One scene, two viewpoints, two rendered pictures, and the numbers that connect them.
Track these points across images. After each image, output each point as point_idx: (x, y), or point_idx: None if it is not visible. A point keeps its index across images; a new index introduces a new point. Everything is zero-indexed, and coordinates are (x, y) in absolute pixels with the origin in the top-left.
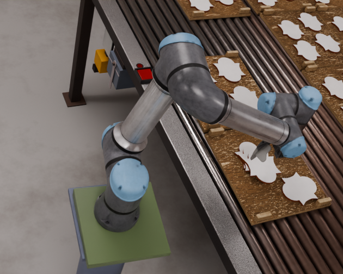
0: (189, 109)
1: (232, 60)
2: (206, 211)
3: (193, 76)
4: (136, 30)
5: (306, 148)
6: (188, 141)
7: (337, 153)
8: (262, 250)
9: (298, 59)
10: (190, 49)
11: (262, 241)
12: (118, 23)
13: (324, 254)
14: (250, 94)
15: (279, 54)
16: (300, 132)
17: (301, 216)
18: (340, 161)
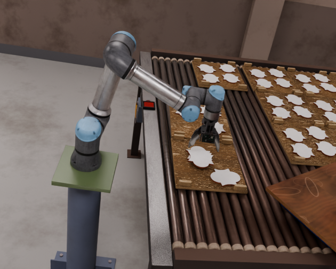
0: (109, 65)
1: None
2: (146, 174)
3: (113, 45)
4: None
5: (248, 161)
6: (158, 140)
7: (275, 170)
8: (175, 203)
9: (271, 116)
10: (120, 36)
11: (180, 198)
12: None
13: (225, 218)
14: (218, 125)
15: (258, 112)
16: (196, 104)
17: (220, 194)
18: (272, 173)
